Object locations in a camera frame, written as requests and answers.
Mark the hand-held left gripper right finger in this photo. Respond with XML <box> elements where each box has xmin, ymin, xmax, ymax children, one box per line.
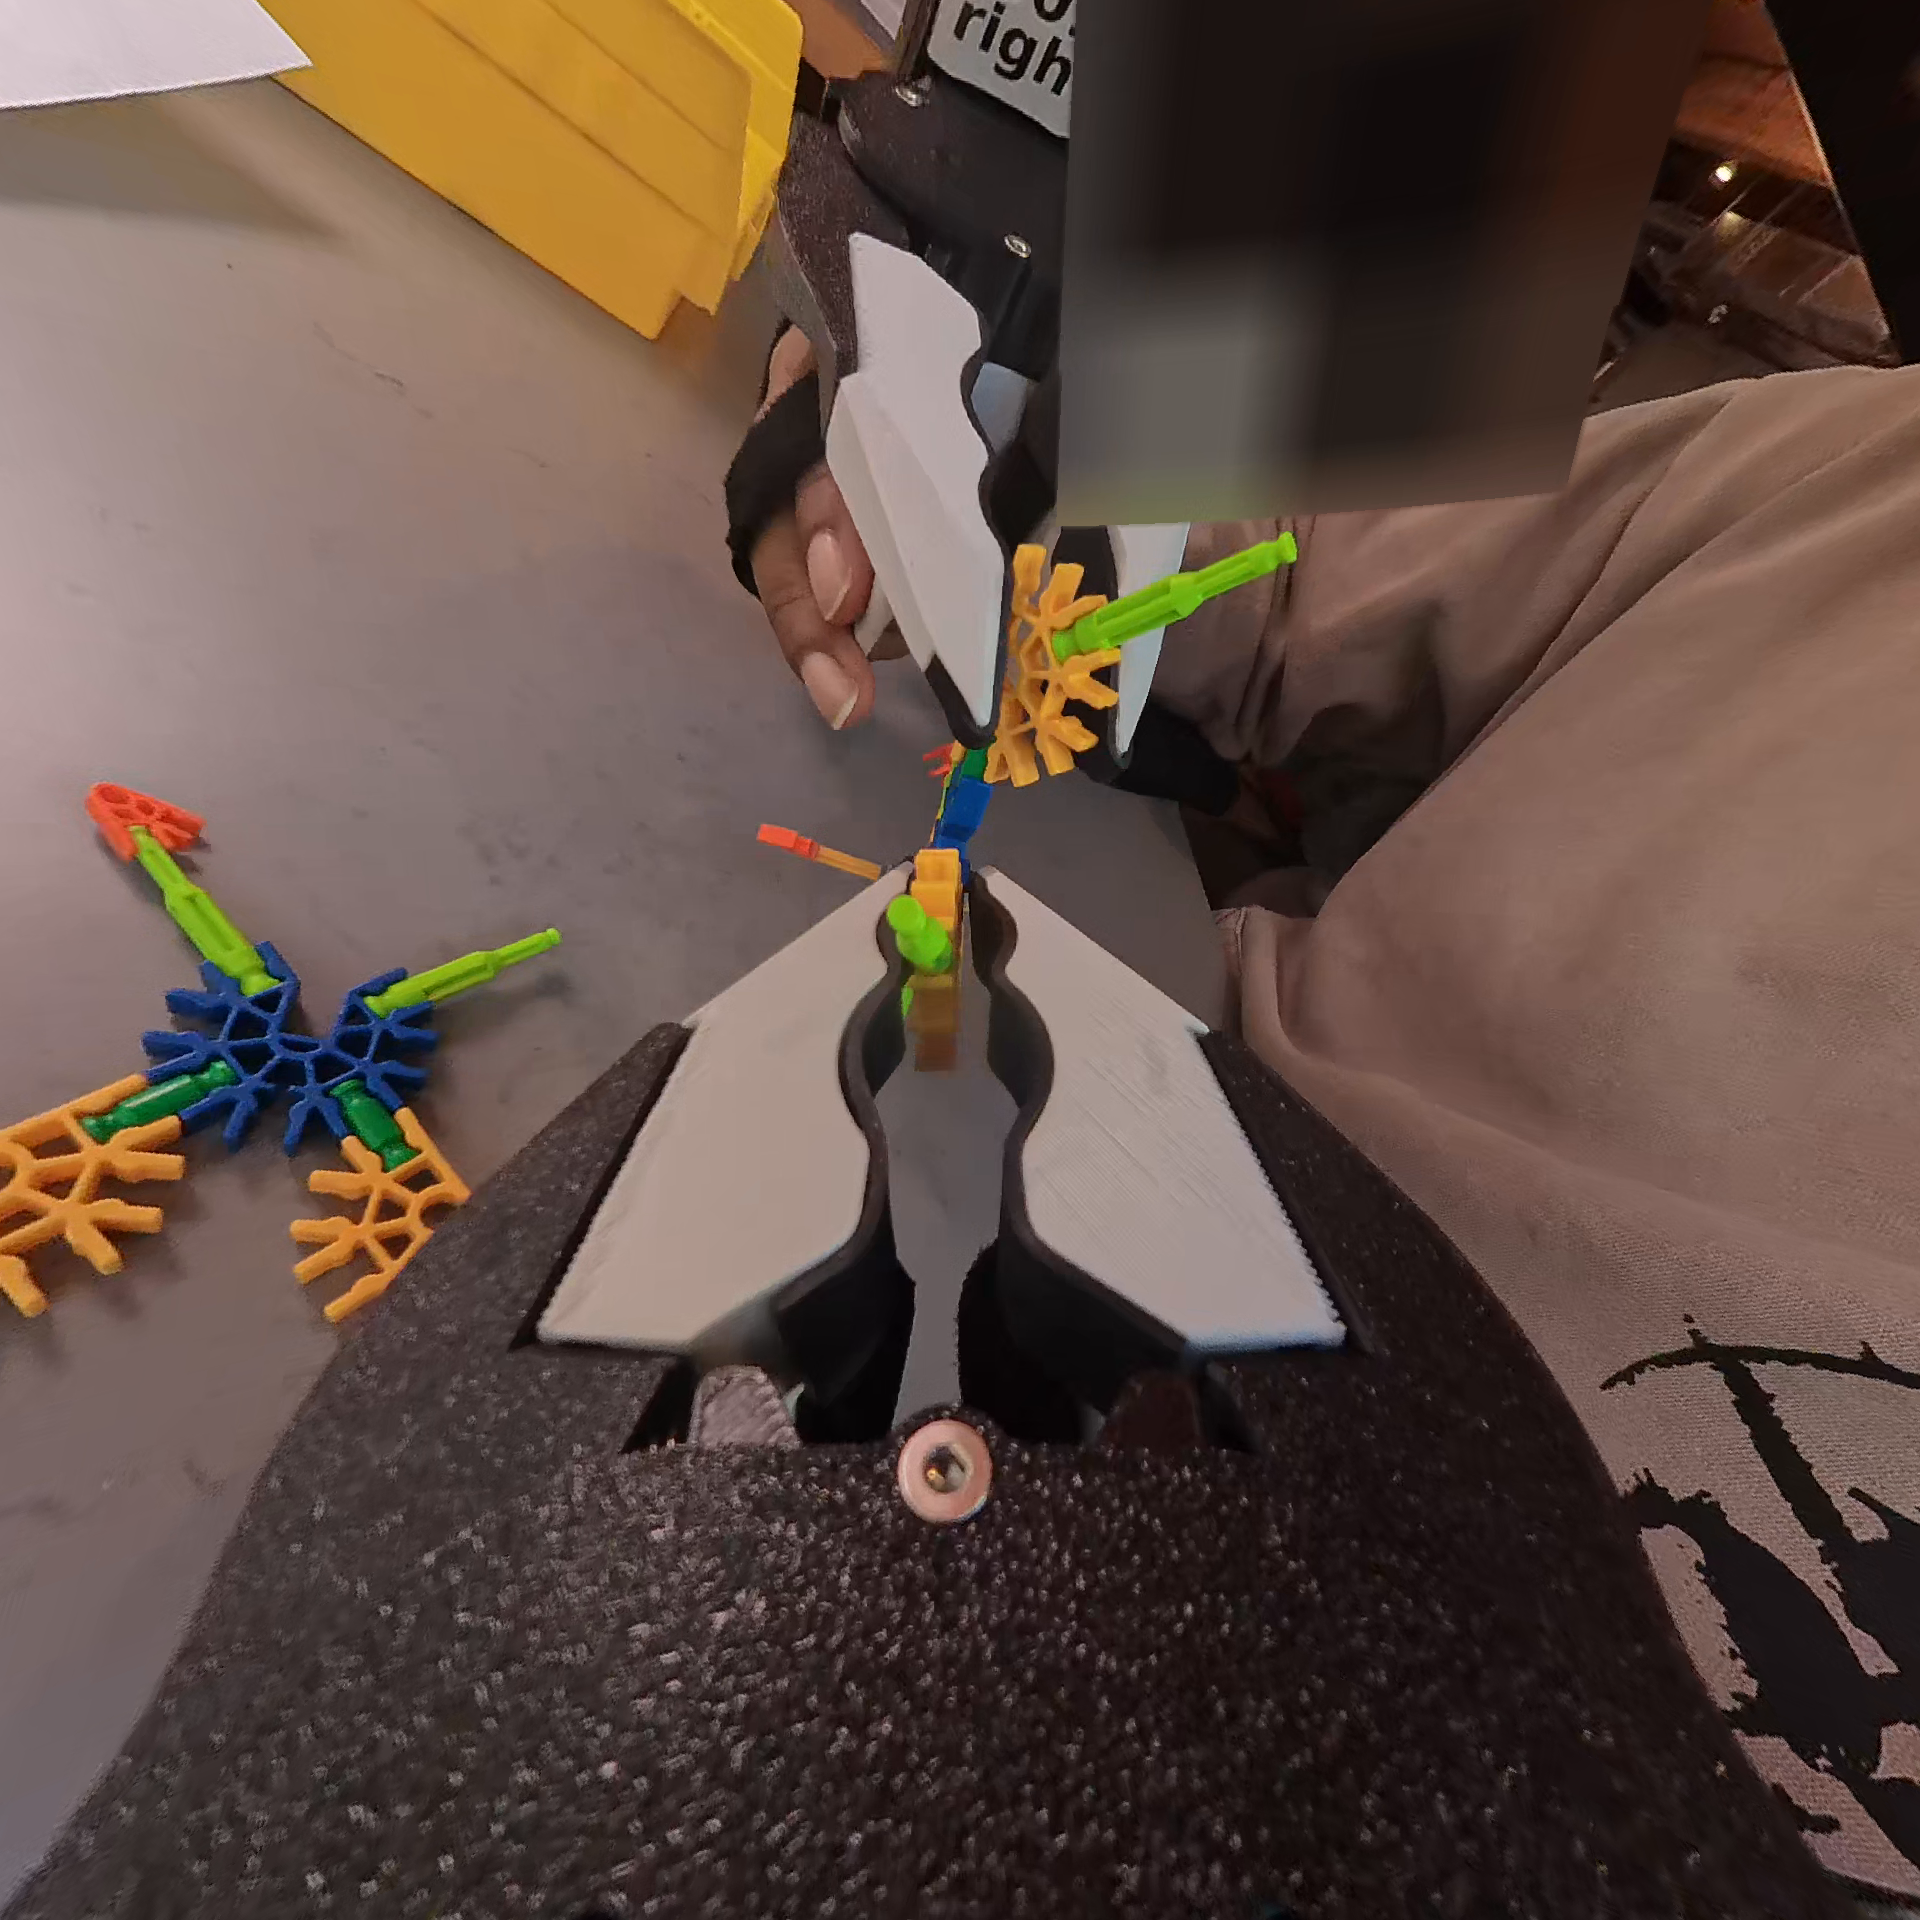
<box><xmin>975</xmin><ymin>869</ymin><xmax>1346</xmax><ymax>1429</ymax></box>

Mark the yellow storage bin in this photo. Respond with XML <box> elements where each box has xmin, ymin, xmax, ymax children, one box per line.
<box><xmin>258</xmin><ymin>0</ymin><xmax>806</xmax><ymax>340</ymax></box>

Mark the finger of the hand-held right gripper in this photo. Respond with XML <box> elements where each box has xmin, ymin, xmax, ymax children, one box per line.
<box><xmin>823</xmin><ymin>232</ymin><xmax>1009</xmax><ymax>742</ymax></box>
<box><xmin>1111</xmin><ymin>525</ymin><xmax>1197</xmax><ymax>761</ymax></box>

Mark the printed instruction sheet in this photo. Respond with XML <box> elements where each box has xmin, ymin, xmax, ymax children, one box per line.
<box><xmin>0</xmin><ymin>0</ymin><xmax>314</xmax><ymax>110</ymax></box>

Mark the colourful toy construction model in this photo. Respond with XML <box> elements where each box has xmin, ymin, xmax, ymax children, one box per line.
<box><xmin>756</xmin><ymin>742</ymin><xmax>996</xmax><ymax>1076</ymax></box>

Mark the person's right forearm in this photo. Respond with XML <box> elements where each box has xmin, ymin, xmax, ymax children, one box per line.
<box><xmin>1140</xmin><ymin>518</ymin><xmax>1592</xmax><ymax>903</ymax></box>

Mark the person's brown hoodie torso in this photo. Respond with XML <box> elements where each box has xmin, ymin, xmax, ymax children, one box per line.
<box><xmin>1213</xmin><ymin>366</ymin><xmax>1920</xmax><ymax>1907</ymax></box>

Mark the grey desk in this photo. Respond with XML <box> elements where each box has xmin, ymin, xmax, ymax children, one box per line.
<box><xmin>0</xmin><ymin>80</ymin><xmax>1236</xmax><ymax>1861</ymax></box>

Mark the blue hubs toy assembly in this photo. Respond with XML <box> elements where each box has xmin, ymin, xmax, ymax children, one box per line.
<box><xmin>0</xmin><ymin>781</ymin><xmax>564</xmax><ymax>1323</ymax></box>

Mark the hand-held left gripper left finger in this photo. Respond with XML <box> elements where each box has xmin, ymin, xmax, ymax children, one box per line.
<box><xmin>537</xmin><ymin>872</ymin><xmax>911</xmax><ymax>1433</ymax></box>

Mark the black chair armrest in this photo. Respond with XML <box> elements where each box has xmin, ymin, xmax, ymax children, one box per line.
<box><xmin>1115</xmin><ymin>706</ymin><xmax>1358</xmax><ymax>907</ymax></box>

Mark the person's right hand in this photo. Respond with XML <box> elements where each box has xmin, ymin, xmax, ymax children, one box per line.
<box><xmin>756</xmin><ymin>330</ymin><xmax>902</xmax><ymax>733</ymax></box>

